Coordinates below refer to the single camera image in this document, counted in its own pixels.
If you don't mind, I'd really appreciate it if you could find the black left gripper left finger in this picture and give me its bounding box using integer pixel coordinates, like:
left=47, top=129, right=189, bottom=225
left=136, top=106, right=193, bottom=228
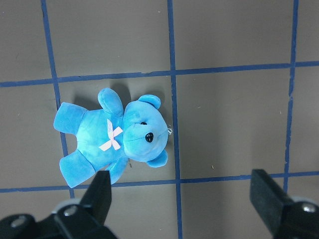
left=0, top=171, right=116, bottom=239

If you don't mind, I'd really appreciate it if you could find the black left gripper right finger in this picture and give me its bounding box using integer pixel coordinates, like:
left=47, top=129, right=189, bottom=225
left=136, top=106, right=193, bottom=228
left=250, top=169, right=319, bottom=239

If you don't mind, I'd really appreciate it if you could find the blue plush teddy bear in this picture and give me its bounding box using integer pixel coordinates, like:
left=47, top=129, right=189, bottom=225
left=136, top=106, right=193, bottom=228
left=53, top=88, right=170, bottom=188

